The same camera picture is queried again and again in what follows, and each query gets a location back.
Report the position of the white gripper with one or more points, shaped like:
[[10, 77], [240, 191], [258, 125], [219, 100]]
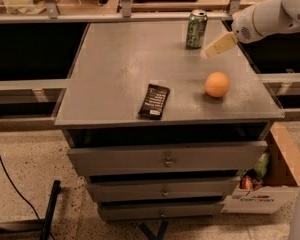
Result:
[[242, 24]]

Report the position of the green soda can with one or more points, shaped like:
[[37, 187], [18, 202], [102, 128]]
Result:
[[196, 29]]

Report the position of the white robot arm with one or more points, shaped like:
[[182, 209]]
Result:
[[278, 17]]

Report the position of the black rxbar chocolate bar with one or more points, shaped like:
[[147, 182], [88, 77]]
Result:
[[154, 102]]

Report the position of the orange fruit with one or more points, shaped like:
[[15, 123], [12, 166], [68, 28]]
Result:
[[217, 85]]

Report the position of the green snack bag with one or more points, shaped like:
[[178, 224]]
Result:
[[260, 167]]

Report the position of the top grey drawer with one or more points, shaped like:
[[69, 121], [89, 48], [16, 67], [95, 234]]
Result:
[[145, 159]]

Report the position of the grey drawer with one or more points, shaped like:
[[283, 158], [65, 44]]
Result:
[[145, 159], [157, 211], [162, 189]]

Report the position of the cardboard box with snacks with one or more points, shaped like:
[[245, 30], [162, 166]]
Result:
[[281, 182]]

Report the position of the middle grey drawer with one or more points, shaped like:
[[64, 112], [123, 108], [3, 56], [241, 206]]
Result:
[[162, 189]]

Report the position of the bottom grey drawer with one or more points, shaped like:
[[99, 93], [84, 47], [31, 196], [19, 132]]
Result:
[[157, 211]]

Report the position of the metal railing frame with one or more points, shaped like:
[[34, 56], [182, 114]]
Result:
[[39, 11]]

